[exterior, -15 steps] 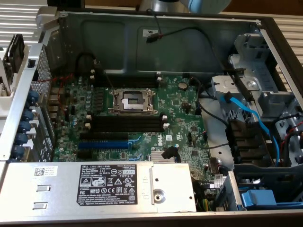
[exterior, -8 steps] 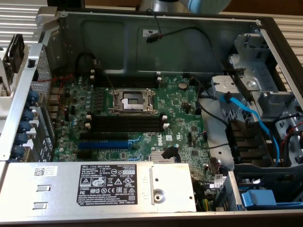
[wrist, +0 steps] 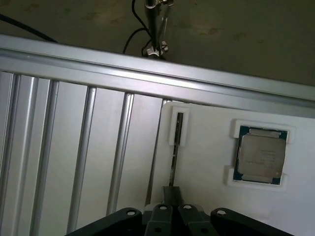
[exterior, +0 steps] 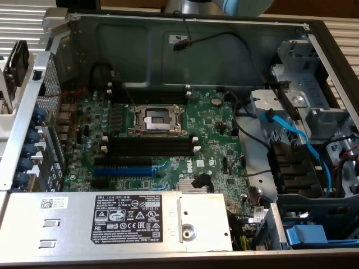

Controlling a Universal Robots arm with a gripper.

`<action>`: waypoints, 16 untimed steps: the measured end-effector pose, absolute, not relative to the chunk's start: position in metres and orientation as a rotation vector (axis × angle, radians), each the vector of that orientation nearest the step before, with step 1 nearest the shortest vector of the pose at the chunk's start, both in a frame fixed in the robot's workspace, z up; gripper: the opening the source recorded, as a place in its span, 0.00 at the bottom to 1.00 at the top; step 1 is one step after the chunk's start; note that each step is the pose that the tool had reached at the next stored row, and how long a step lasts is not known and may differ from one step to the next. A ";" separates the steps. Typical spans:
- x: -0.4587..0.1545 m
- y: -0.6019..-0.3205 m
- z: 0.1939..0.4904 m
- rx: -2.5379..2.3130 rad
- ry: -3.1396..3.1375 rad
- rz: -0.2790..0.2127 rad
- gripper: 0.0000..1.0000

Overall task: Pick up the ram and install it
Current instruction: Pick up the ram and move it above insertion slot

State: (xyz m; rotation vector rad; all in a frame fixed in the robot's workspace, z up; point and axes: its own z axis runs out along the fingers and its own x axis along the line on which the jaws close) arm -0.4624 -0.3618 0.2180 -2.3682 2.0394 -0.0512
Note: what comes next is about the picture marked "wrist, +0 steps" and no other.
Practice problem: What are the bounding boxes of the white parts rack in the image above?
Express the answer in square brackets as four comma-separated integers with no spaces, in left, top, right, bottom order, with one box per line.
[147,100,315,236]

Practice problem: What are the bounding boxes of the CPU with silver lid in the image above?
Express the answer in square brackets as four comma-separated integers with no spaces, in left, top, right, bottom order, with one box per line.
[232,125,288,185]

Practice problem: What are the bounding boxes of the metal tripod stand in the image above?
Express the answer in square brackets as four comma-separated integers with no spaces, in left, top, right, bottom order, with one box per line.
[141,0,173,59]

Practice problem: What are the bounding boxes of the black floor cable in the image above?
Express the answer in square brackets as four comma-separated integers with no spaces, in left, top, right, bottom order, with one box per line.
[0,13,58,44]

